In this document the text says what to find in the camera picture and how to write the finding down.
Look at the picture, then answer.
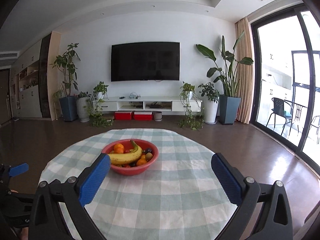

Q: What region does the red storage box right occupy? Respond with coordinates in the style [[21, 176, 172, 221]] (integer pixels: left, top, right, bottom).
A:
[[133, 111, 153, 121]]

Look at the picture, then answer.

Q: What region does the ribbed white pot plant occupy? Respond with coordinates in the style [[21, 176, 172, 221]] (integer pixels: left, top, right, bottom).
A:
[[76, 92, 91, 122]]

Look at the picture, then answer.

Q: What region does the top yellow banana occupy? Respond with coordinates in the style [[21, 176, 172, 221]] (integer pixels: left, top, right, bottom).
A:
[[107, 140, 142, 165]]

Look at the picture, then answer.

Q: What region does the wall storage cabinet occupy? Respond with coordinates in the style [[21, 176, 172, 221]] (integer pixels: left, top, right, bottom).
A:
[[9, 31, 61, 120]]

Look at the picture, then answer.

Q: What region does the red storage box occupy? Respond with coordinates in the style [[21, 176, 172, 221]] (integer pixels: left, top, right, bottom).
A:
[[114, 111, 133, 120], [133, 111, 153, 121]]

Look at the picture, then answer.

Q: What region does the red storage box left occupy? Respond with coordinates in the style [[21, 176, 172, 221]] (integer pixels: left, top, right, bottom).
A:
[[114, 111, 133, 120]]

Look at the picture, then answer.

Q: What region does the white tv console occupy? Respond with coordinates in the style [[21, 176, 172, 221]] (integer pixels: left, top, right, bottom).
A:
[[103, 96, 202, 113]]

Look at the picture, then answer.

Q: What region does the left hand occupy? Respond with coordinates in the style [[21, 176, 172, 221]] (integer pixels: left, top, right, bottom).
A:
[[20, 228, 29, 240]]

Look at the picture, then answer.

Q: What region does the tall plant blue pot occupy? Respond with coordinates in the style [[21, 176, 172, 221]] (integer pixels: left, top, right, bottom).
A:
[[207, 31, 253, 125]]

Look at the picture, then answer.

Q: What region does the checkered green white tablecloth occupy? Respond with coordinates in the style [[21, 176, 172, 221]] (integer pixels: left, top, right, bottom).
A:
[[40, 128, 236, 239]]

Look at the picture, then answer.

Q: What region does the trailing vine plant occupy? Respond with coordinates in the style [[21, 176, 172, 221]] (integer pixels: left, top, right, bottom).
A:
[[87, 81, 113, 128], [178, 81, 204, 131]]

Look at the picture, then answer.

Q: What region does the beige curtain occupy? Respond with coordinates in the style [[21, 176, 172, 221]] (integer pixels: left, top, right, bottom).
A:
[[235, 17, 255, 124]]

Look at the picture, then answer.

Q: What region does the bushy plant white pot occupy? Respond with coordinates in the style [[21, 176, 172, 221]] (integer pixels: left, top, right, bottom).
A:
[[198, 82, 220, 125]]

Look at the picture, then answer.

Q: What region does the trailing vine plant right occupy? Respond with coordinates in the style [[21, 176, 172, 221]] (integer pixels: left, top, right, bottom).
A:
[[178, 81, 204, 131]]

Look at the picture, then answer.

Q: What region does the trailing vine plant left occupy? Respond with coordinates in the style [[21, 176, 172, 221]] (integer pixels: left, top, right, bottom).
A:
[[87, 81, 113, 128]]

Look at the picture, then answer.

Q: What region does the red plastic bowl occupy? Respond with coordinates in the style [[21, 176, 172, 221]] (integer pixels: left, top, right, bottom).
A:
[[101, 139, 159, 176]]

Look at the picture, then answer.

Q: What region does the black wall television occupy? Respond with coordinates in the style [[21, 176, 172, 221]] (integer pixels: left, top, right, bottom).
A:
[[111, 42, 180, 82]]

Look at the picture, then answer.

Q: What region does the orange in bowl left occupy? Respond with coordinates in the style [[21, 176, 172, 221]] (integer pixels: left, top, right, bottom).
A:
[[113, 144, 125, 154]]

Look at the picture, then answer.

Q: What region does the black balcony chair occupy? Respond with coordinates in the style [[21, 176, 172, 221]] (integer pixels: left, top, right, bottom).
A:
[[265, 97, 293, 135]]

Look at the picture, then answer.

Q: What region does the small grey pot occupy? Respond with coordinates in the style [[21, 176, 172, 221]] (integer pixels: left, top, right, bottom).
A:
[[153, 111, 163, 121]]

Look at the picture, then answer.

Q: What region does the tree plant blue pot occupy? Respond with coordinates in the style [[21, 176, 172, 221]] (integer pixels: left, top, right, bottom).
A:
[[52, 43, 81, 122]]

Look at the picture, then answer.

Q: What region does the brown kiwi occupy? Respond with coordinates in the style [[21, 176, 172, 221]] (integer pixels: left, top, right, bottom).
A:
[[145, 152, 153, 161]]

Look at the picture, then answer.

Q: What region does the orange mandarin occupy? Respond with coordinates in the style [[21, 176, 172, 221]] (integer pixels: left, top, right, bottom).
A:
[[136, 159, 148, 166]]

